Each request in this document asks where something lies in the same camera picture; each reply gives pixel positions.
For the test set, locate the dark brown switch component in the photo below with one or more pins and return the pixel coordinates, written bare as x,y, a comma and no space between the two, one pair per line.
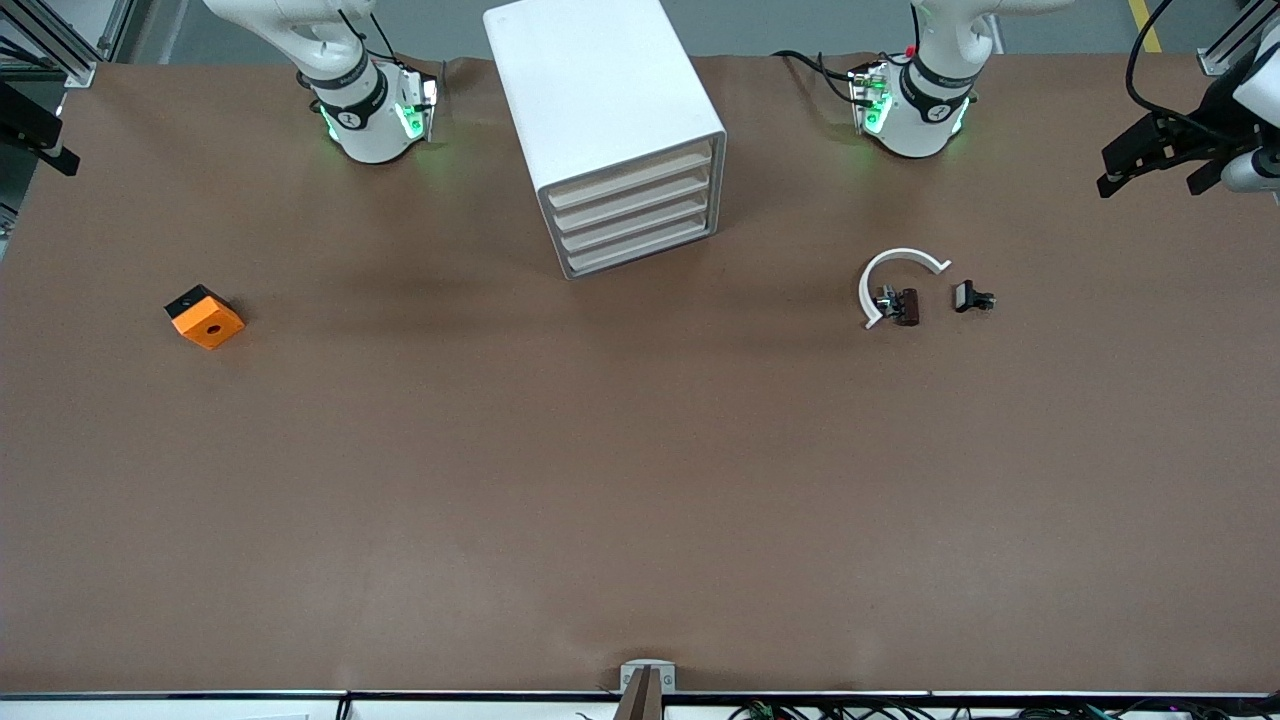
907,306

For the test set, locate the grey metal bracket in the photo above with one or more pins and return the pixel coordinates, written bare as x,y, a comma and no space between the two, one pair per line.
628,678

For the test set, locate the orange button enclosure box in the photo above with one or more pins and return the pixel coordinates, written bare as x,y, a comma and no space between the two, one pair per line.
210,325

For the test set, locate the right white Franka arm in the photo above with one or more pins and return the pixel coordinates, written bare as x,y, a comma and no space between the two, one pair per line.
365,120

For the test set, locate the brown paper table cover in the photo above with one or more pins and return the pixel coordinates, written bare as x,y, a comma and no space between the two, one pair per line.
640,450

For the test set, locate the left white Franka arm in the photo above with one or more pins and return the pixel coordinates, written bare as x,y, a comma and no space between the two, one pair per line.
920,120

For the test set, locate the brown post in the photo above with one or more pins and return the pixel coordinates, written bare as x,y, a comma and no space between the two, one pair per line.
640,700

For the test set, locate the aluminium frame post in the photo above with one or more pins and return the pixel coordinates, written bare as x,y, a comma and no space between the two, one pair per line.
1225,55
60,40

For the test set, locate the small black clip component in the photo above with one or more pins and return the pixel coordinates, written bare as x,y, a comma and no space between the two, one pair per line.
966,296

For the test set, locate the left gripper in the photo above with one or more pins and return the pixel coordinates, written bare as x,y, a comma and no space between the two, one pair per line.
1203,133

